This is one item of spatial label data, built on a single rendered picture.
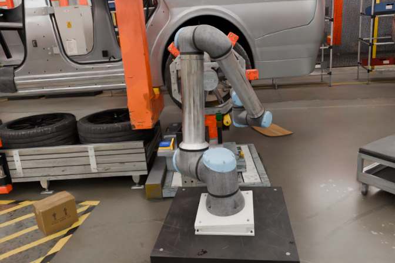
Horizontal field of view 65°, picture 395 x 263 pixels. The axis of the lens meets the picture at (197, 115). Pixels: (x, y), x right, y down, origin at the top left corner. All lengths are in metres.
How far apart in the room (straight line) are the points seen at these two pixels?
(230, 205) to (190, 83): 0.59
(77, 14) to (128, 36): 4.95
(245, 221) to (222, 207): 0.12
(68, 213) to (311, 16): 2.37
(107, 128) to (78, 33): 4.73
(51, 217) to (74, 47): 5.32
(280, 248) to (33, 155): 2.03
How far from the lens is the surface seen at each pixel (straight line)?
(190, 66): 1.46
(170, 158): 2.61
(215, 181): 1.43
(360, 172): 2.46
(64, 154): 2.68
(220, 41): 1.39
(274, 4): 2.77
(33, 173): 2.86
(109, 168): 2.60
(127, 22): 2.25
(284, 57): 2.80
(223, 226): 1.46
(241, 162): 2.55
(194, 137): 1.51
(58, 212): 2.29
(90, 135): 2.70
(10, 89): 3.25
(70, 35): 7.25
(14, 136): 2.94
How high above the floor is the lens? 1.18
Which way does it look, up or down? 15 degrees down
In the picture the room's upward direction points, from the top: 4 degrees counter-clockwise
